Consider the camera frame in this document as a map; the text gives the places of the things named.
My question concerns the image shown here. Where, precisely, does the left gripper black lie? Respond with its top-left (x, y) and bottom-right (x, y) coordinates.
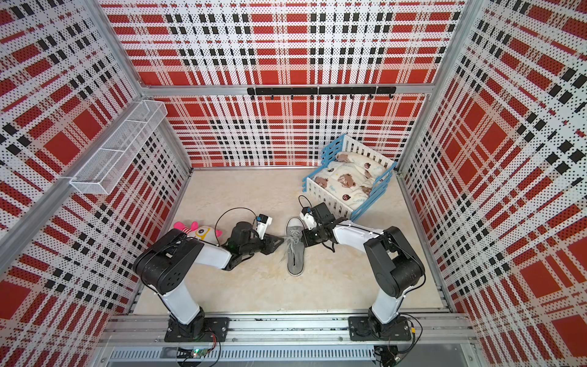
top-left (241, 232), bottom-right (284, 255)

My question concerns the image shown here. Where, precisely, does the grey shoelace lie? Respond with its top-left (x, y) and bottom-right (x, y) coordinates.
top-left (284, 230), bottom-right (304, 262)

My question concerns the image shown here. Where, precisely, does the grey canvas sneaker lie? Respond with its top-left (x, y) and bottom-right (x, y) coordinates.
top-left (285, 217), bottom-right (305, 277)

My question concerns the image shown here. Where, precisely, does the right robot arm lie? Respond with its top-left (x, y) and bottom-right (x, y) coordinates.
top-left (300, 203), bottom-right (426, 341)

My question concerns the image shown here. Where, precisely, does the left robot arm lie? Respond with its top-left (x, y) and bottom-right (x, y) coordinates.
top-left (133, 222), bottom-right (284, 343)

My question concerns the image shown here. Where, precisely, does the bear print blanket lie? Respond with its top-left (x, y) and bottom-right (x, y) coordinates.
top-left (312, 151), bottom-right (386, 210)

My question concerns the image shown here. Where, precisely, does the white blue toy crib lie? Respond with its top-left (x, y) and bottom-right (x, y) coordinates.
top-left (302, 135), bottom-right (396, 220)

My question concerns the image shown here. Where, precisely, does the pink striped plush toy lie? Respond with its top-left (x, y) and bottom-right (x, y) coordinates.
top-left (173, 222), bottom-right (223, 246)

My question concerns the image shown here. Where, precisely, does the green circuit board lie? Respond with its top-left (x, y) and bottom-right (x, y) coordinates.
top-left (177, 348), bottom-right (209, 359)

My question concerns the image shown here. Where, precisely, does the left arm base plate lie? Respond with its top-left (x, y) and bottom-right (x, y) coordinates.
top-left (164, 315), bottom-right (230, 343)

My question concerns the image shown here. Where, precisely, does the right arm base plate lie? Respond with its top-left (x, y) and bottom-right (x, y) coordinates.
top-left (349, 317), bottom-right (412, 342)

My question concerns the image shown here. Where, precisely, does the aluminium front rail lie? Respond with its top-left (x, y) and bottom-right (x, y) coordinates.
top-left (98, 311), bottom-right (478, 347)

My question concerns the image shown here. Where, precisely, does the black hook rail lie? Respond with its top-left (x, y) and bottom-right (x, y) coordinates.
top-left (247, 87), bottom-right (397, 97)

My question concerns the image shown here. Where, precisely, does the white wire mesh basket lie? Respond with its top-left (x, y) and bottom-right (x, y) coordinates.
top-left (70, 99), bottom-right (168, 195)

